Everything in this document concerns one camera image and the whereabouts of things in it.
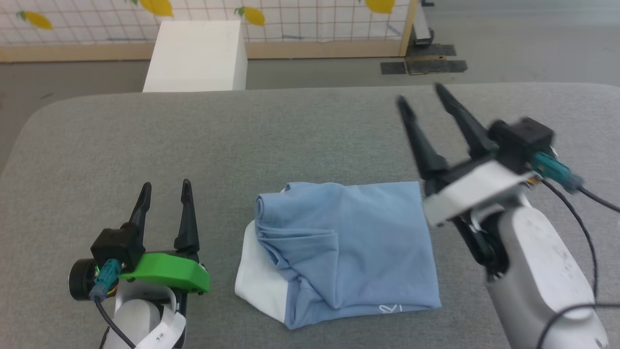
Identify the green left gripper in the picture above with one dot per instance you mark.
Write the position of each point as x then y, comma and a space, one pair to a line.
169, 274

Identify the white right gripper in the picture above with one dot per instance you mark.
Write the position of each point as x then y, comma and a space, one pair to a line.
474, 189

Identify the light blue polo shirt white collar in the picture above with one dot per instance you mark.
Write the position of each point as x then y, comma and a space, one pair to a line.
348, 247

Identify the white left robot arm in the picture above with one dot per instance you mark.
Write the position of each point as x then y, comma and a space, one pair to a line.
140, 320

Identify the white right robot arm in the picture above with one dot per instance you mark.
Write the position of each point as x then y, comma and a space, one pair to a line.
542, 276

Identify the large black floor tape patch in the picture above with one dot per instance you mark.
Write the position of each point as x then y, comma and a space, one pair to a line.
436, 62

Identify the small black floor tape patch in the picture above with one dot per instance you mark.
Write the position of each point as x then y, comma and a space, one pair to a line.
393, 68

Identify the metal partition foot with caster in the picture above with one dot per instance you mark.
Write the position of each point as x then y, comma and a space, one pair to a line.
422, 31

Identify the white rectangular box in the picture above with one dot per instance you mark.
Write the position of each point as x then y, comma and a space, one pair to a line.
198, 55

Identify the lemon print grid partition screen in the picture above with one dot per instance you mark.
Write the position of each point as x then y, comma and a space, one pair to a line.
300, 24

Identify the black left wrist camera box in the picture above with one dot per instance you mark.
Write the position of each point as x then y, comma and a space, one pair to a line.
116, 247

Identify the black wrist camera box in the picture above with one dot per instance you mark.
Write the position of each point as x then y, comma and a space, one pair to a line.
116, 247
523, 143

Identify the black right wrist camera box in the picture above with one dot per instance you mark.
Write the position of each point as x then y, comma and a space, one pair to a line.
523, 143

